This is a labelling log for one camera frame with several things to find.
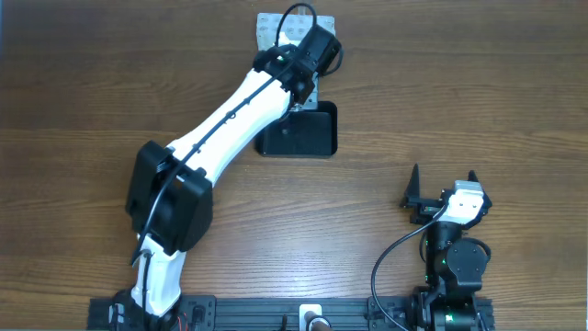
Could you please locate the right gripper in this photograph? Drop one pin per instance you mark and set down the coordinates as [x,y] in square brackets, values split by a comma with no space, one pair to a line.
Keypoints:
[427,211]

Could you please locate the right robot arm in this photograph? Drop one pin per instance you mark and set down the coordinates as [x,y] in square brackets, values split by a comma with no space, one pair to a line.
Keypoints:
[466,266]

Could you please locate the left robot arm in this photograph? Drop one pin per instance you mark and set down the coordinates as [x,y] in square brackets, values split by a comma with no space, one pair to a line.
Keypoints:
[229,124]

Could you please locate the black tray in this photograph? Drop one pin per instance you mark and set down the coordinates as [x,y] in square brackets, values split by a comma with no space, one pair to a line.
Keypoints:
[308,138]

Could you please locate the white test tube rack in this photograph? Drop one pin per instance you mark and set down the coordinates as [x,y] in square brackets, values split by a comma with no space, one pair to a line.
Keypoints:
[265,28]

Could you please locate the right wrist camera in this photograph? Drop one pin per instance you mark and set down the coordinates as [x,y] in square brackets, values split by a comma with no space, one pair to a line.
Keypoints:
[465,202]

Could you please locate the mounting rail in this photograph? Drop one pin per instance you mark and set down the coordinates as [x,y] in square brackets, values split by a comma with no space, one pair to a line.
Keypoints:
[257,312]

